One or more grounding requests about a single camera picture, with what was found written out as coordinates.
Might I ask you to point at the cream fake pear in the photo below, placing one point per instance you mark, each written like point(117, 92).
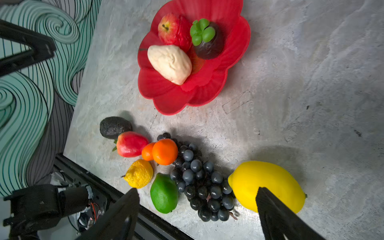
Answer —
point(170, 62)

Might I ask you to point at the small yellow fake lemon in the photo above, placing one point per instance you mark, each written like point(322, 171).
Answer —
point(139, 174)

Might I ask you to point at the green fake lime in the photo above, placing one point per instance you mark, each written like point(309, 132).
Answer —
point(164, 193)

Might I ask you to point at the dark maroon fake fruit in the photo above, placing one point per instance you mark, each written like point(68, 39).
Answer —
point(207, 39)

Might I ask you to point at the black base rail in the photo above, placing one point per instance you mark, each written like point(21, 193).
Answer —
point(148, 226)

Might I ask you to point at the red fake mango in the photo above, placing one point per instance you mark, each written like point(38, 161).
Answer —
point(130, 144)

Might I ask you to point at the large yellow fake lemon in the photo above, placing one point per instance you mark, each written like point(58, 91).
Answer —
point(249, 176)

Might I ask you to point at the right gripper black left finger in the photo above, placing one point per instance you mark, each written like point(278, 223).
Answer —
point(118, 222)

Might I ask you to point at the dark fake avocado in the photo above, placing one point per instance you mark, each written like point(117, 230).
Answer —
point(112, 127)

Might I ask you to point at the red fake apple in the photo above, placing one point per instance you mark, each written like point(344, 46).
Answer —
point(174, 29)

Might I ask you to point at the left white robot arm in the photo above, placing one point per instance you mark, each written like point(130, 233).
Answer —
point(42, 207)

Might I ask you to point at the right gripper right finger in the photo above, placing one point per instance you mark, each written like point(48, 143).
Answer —
point(279, 222)

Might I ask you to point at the small orange fake tangerine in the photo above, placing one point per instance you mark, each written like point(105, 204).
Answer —
point(147, 152)

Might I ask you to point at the dark fake grape bunch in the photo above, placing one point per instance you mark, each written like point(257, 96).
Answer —
point(206, 189)

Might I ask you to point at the red flower-shaped fruit bowl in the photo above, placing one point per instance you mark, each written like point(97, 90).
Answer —
point(208, 76)

